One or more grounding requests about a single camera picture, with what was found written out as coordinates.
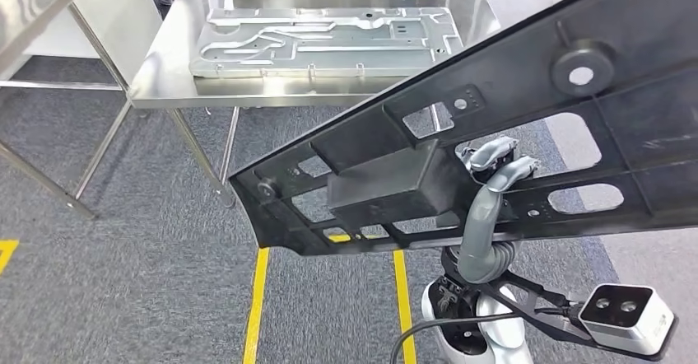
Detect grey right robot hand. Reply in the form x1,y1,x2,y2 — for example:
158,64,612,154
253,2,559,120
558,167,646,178
457,136,541,285

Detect black plastic frame part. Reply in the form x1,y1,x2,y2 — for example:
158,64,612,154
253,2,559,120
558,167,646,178
229,0,698,257

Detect stainless steel workbench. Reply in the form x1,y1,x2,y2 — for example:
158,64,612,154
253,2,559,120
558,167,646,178
128,0,503,210

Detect grey metal fixture plate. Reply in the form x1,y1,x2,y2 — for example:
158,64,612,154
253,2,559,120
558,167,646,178
188,7,464,79

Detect white cabinet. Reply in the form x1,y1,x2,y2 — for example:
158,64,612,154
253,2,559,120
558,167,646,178
24,0,165,87

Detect stainless steel side table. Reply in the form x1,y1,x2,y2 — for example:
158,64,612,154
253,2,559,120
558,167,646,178
0,0,132,221

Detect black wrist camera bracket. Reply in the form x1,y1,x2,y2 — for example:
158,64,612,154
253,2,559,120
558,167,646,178
485,271,680,362

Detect black camera cable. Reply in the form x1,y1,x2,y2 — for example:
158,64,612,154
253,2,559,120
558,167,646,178
389,306,579,364

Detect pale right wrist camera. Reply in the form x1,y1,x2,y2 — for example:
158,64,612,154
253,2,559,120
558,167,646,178
578,283,676,356

